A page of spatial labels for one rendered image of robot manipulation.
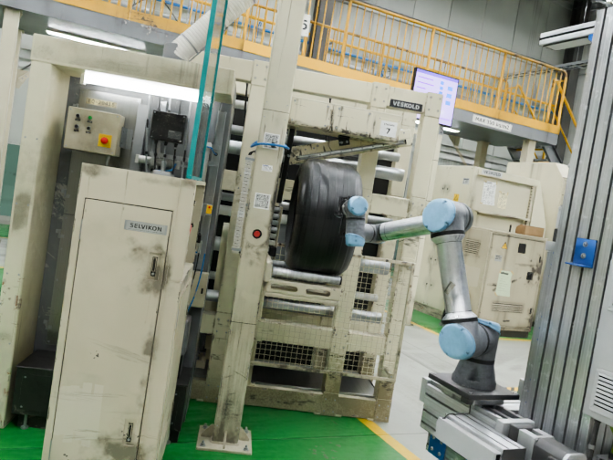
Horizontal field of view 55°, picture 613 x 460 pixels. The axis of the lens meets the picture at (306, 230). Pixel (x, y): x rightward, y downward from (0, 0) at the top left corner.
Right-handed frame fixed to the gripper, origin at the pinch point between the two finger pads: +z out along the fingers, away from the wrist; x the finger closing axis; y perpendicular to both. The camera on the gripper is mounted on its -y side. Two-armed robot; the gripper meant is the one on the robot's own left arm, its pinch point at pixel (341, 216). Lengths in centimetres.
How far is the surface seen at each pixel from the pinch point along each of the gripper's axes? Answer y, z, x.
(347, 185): 15.9, 12.2, -2.8
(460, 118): 252, 651, -285
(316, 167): 23.0, 18.2, 11.6
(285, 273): -28.3, 24.3, 18.2
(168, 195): -6, -41, 70
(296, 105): 59, 48, 23
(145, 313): -49, -37, 72
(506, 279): -3, 408, -279
